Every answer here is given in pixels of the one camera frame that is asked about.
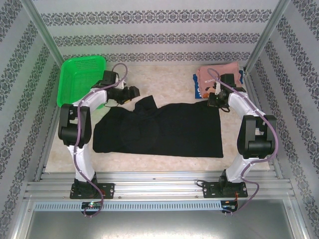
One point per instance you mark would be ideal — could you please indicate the blue t-shirt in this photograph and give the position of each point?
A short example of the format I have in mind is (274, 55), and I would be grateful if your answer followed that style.
(197, 90)

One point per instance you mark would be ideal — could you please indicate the pink printed t-shirt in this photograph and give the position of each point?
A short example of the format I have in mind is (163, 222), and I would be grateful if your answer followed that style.
(207, 74)

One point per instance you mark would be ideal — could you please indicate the aluminium mounting rail beam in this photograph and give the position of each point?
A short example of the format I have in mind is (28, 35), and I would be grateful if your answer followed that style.
(154, 181)

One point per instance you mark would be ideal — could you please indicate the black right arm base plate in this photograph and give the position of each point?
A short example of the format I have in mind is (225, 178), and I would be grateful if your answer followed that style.
(209, 190)

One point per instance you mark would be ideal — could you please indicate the aluminium frame post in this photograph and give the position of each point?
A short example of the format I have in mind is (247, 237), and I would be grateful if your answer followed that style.
(269, 32)
(45, 32)

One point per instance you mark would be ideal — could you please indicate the black t-shirt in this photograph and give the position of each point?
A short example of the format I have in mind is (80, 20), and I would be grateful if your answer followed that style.
(162, 129)

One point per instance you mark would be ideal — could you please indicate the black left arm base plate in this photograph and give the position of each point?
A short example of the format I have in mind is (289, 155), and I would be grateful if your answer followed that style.
(107, 190)

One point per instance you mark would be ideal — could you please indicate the green plastic basket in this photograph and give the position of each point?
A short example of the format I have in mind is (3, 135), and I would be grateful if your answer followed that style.
(74, 79)

